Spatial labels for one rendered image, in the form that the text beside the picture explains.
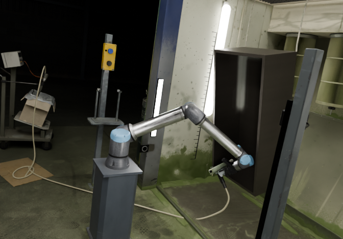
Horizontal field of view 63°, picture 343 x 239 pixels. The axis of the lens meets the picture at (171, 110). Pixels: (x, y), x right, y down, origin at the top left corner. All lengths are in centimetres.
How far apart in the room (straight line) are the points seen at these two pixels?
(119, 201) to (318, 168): 215
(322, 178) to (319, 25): 158
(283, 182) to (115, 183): 129
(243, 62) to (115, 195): 170
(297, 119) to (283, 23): 258
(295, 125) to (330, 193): 214
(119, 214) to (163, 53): 159
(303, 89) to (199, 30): 210
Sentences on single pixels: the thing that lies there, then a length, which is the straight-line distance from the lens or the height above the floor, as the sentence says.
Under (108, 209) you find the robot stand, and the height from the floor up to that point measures 35.
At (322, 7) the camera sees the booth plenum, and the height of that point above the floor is 222.
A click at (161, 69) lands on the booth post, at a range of 293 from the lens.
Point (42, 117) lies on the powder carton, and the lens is 413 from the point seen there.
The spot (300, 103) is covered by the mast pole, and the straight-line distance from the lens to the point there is 119.
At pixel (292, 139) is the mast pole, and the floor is 129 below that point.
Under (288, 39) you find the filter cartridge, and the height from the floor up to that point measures 190.
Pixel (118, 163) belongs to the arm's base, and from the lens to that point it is 218.
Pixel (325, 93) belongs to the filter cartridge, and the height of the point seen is 138.
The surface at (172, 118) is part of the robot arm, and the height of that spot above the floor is 103.
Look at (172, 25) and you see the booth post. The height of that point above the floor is 182.
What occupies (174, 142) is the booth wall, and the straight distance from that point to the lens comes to 323.
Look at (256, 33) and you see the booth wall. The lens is 368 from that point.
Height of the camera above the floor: 155
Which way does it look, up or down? 11 degrees down
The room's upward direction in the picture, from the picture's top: 8 degrees clockwise
